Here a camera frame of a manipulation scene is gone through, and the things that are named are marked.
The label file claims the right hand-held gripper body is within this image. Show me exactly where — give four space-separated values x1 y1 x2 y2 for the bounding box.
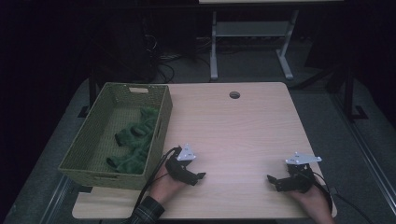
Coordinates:
281 151 323 193

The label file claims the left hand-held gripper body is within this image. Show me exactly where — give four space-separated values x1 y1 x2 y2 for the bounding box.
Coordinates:
164 143 197 185

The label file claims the green plush garment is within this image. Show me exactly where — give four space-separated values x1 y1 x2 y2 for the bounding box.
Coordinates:
106 106 160 175

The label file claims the green woven basket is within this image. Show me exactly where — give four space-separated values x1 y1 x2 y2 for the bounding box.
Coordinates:
58 81 174 191

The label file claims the person's left hand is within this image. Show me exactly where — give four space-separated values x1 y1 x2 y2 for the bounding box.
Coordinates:
148 174 188 205

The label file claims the person's right hand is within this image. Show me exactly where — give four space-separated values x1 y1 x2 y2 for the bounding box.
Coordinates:
289 186 336 224

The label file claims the black metal stand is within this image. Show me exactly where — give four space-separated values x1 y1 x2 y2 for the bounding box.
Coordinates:
78 69 98 119
342 59 369 122

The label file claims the dark box-shaped equipment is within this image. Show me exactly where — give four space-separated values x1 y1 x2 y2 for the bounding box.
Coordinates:
92 12 158 83

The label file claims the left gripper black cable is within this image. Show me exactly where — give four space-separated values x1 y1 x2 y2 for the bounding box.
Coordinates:
132 147 181 222

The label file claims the grey metal rail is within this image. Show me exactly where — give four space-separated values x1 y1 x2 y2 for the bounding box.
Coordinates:
330 92 396 216
38 175 74 224

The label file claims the bundle of floor cables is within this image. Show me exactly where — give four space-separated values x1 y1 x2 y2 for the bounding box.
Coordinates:
152 52 213 83

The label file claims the grey metal desk frame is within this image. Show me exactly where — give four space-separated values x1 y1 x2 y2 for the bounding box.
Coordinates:
199 0 344 81

